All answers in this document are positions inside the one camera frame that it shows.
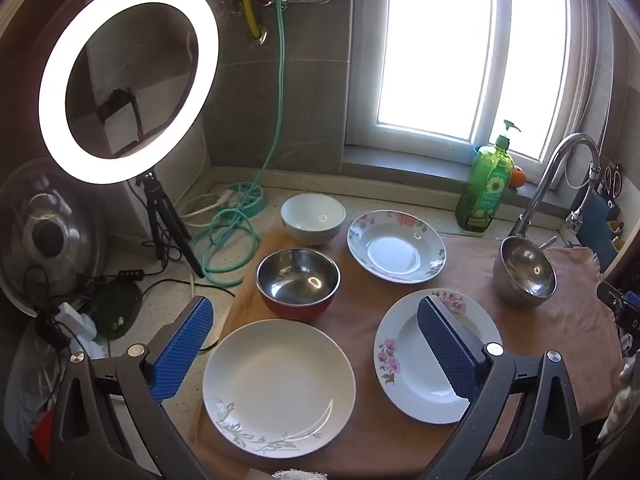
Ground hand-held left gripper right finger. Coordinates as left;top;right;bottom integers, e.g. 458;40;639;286
417;295;586;480

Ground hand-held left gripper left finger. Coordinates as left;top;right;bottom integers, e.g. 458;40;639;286
50;296;216;480

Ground person's right hand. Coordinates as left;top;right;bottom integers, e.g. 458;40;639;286
597;355;640;443

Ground pink flower plate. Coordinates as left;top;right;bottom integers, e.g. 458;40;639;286
374;288;503;425

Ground dark round stand base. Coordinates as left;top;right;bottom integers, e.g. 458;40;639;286
92;280;143;338

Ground blue knife holder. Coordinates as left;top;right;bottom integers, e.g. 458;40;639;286
575;190;626;271

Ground pink towel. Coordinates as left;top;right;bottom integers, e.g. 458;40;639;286
220;220;623;480

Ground white plate grey leaf print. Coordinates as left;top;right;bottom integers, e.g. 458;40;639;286
202;319;357;457

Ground floral rim deep plate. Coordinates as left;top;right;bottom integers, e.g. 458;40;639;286
346;210;447;285

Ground white charger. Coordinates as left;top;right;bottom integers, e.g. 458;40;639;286
52;302;98;346

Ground red steel bowl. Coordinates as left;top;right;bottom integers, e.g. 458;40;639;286
256;248;342;322

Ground black scissors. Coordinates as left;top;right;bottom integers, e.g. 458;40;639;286
602;162;624;201

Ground black tripod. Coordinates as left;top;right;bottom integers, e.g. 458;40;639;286
127;170;206;278

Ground steel faucet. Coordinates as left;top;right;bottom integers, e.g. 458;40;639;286
510;132;601;251

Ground green dish soap bottle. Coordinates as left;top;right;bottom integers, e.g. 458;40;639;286
455;120;522;233

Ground white ceramic bowl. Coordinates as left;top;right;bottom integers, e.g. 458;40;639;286
280;193;346;247

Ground window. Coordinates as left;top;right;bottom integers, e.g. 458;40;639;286
345;0;591;163

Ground black cable with remote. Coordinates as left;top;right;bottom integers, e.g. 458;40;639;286
47;269;236;356

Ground white cable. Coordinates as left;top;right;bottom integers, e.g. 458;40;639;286
177;185;236;223

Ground green hose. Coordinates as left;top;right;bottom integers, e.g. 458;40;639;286
192;0;303;289

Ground white ring light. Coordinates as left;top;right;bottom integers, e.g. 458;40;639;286
37;0;221;186

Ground yellow hose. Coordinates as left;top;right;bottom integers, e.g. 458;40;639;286
242;0;268;43

